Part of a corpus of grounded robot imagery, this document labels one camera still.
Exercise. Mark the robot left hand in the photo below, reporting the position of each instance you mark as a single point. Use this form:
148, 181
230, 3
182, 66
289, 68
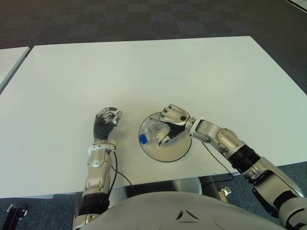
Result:
102, 130

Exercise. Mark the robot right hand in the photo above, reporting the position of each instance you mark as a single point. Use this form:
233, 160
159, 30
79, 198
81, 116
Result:
176, 116

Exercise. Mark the clear water bottle blue cap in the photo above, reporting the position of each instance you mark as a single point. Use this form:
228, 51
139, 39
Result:
153, 134

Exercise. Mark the robot left arm silver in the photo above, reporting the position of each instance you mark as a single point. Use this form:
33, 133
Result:
96, 167

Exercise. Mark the robot right arm silver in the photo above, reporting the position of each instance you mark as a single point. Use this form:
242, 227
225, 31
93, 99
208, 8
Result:
216, 134

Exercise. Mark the white plate black rim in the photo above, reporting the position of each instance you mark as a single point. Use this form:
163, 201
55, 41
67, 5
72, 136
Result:
172, 151

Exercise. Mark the grey robot torso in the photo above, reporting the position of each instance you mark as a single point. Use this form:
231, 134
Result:
148, 210

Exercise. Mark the white side table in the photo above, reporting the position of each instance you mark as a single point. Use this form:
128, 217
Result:
10, 62

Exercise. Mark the black wheeled stand foot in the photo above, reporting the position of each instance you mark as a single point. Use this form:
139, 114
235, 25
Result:
14, 215

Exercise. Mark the white flat panel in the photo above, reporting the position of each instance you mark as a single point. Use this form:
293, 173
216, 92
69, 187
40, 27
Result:
301, 2

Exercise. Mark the white round pedestal base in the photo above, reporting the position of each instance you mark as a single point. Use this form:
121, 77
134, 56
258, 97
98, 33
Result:
189, 185

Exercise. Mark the small metal bracket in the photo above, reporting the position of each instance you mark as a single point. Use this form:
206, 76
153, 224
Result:
225, 192

